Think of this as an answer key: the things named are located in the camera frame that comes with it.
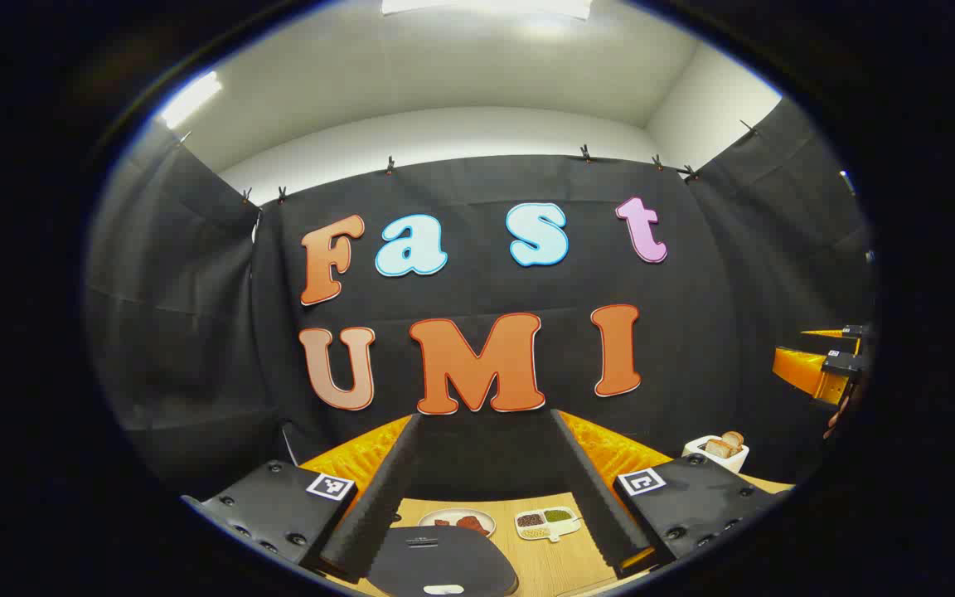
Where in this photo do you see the black silver rice cooker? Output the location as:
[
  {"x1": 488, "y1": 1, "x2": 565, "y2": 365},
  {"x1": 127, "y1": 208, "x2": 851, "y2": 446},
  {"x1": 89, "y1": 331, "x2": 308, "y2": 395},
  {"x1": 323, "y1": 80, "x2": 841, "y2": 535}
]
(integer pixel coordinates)
[{"x1": 367, "y1": 525, "x2": 520, "y2": 597}]

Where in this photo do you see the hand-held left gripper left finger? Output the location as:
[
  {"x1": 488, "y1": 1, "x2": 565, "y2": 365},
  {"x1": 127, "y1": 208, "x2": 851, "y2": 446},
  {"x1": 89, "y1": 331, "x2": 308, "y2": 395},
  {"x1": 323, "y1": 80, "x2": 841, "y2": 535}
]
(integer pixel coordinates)
[{"x1": 182, "y1": 413, "x2": 422, "y2": 583}]

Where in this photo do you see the round white plate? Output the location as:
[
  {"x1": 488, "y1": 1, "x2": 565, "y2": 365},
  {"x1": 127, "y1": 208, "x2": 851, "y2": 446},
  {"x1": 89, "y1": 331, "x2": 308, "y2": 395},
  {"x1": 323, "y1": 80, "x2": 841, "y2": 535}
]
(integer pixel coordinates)
[{"x1": 418, "y1": 507, "x2": 497, "y2": 538}]

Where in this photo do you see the ceiling light panel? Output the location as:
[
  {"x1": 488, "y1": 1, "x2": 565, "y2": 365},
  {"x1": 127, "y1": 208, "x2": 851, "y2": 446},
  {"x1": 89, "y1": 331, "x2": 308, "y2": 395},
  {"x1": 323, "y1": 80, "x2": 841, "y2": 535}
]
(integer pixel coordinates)
[
  {"x1": 381, "y1": 0, "x2": 593, "y2": 22},
  {"x1": 158, "y1": 70, "x2": 223, "y2": 129}
]

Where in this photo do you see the black backdrop cloth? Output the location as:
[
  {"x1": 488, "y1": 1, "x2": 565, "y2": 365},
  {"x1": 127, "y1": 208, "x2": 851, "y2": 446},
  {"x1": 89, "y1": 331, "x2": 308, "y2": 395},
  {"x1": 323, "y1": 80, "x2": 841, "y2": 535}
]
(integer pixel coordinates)
[{"x1": 84, "y1": 95, "x2": 876, "y2": 498}]

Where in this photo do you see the white toaster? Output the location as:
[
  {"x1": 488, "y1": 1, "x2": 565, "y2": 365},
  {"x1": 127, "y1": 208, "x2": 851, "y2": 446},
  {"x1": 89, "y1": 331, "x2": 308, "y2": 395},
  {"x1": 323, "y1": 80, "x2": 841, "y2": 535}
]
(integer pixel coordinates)
[{"x1": 682, "y1": 431, "x2": 750, "y2": 475}]

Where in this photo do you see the white divided grain dish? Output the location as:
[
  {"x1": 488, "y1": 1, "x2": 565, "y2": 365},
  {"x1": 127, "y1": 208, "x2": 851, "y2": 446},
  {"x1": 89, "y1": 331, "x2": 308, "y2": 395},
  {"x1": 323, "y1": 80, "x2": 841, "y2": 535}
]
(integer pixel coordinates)
[{"x1": 514, "y1": 506, "x2": 582, "y2": 543}]

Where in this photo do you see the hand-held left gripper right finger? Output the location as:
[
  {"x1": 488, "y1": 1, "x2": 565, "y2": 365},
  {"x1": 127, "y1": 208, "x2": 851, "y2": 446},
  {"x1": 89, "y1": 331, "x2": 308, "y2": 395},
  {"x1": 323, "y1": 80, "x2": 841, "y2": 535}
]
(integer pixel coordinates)
[{"x1": 550, "y1": 409, "x2": 787, "y2": 579}]

